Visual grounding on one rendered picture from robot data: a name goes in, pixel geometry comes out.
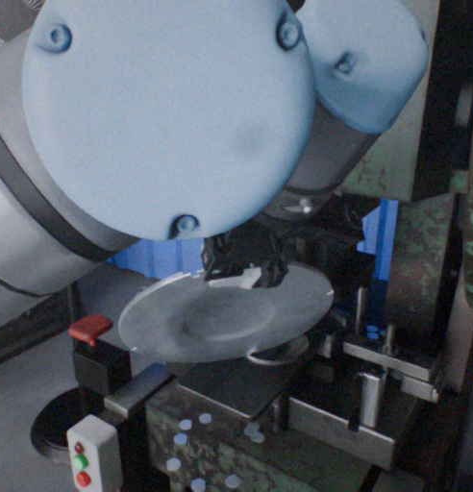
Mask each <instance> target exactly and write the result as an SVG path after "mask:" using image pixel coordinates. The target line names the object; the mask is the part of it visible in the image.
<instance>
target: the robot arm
mask: <svg viewBox="0 0 473 492"><path fill-rule="evenodd" d="M425 34H426V33H424V31H423V29H422V27H421V25H420V23H419V22H418V19H417V18H416V16H415V15H414V14H413V13H412V11H410V10H409V9H408V7H407V6H406V5H405V4H404V3H403V2H401V1H400V0H307V2H306V3H305V5H304V7H302V8H301V9H300V10H299V11H298V12H297V14H294V11H293V10H292V8H291V6H290V5H288V4H287V2H286V1H285V0H46V1H45V3H44V4H43V6H42V9H41V11H40V13H39V15H38V17H37V21H35V24H34V26H32V27H31V28H29V29H28V30H26V31H25V32H23V33H21V34H20V36H18V37H16V38H15V39H13V40H12V41H10V42H8V43H6V44H5V45H3V46H2V47H0V327H2V326H4V325H5V324H7V323H8V321H10V320H12V319H13V318H15V317H16V316H18V315H20V314H21V313H23V312H24V311H27V310H29V309H30V308H31V307H33V306H34V305H36V304H38V303H40V302H42V301H43V300H45V299H46V298H48V297H51V296H52V295H54V293H56V292H57V291H59V290H60V289H62V288H65V287H66V286H68V285H69V284H71V283H73V282H75V281H78V280H79V278H81V277H82V276H84V275H85V274H86V273H88V272H89V271H92V270H94V269H95V268H97V267H98V266H100V265H102V264H103V262H105V261H107V260H108V258H111V257H112V256H114V255H116V254H117V253H121V252H123V251H124V250H126V249H127V248H129V246H131V245H132V244H134V243H137V242H138V241H140V240H141V239H143V238H147V239H153V240H159V241H167V240H185V239H194V238H203V237H204V244H203V245H202V251H203V252H202V254H201V259H202V261H203V267H204V271H205V272H206V271H207V273H206V275H205V277H204V282H205V281H210V282H209V286H211V287H224V286H240V287H241V288H259V287H263V288H272V287H277V286H279V285H280V284H282V282H283V281H284V277H285V275H286V274H287V273H288V268H287V266H288V265H289V264H290V263H291V262H292V260H293V259H294V254H295V251H296V242H295V238H294V237H298V238H302V239H306V240H309V241H314V242H318V243H322V244H326V245H331V246H335V248H338V249H343V250H345V249H347V248H350V246H352V245H354V244H356V243H360V242H362V241H364V240H365V236H364V233H363V224H362V218H361V213H360V211H359V209H358V208H356V206H355V203H354V202H353V201H350V200H348V198H345V197H343V196H339V195H336V194H334V192H335V191H336V189H337V188H338V187H339V186H340V185H342V183H343V182H344V180H345V179H346V178H347V177H348V175H349V174H350V173H351V172H352V170H353V169H354V167H356V166H357V164H358V163H359V162H360V161H361V159H362V158H363V157H364V155H365V153H366V152H367V151H369V149H370V148H371V147H372V146H373V144H374V143H375V142H376V141H377V138H378V137H379V136H380V135H381V134H382V133H384V132H385V131H387V130H389V129H390V128H391V127H392V124H393V123H395V122H396V120H397V118H398V116H399V113H400V111H401V110H402V108H403V107H404V106H405V105H406V104H407V103H408V102H409V100H410V98H411V97H412V95H413V94H414V92H415V89H416V86H418V85H419V83H420V82H421V80H422V79H423V77H424V75H425V71H426V68H427V64H429V42H428V41H427V39H425ZM213 270H217V273H213V274H212V271H213Z"/></svg>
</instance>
